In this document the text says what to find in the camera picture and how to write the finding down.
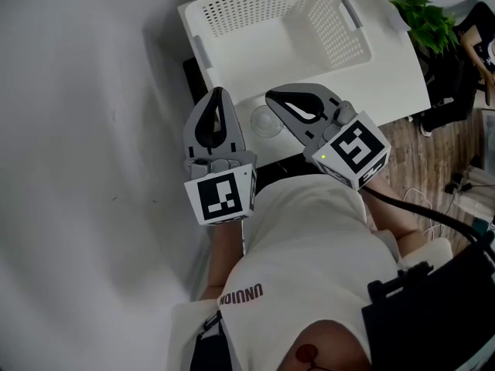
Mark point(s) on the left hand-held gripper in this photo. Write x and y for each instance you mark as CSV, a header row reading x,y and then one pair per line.
x,y
220,197

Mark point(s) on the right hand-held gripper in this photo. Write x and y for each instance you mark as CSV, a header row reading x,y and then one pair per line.
x,y
356,149

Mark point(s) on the clear glass cup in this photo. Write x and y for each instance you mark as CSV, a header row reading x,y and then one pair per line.
x,y
265,122

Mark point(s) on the white plastic basket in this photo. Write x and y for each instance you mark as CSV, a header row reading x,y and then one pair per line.
x,y
251,64

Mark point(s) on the person's right forearm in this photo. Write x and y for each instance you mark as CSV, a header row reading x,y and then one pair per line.
x,y
390,218

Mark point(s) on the person's left forearm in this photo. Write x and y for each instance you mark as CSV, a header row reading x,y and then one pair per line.
x,y
226,253

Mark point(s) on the white t-shirt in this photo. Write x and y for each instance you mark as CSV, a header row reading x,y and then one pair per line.
x,y
305,242

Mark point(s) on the green potted plant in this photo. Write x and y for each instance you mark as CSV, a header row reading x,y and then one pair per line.
x,y
425,21

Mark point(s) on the dark red round pendant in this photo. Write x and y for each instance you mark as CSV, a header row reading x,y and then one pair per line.
x,y
307,353

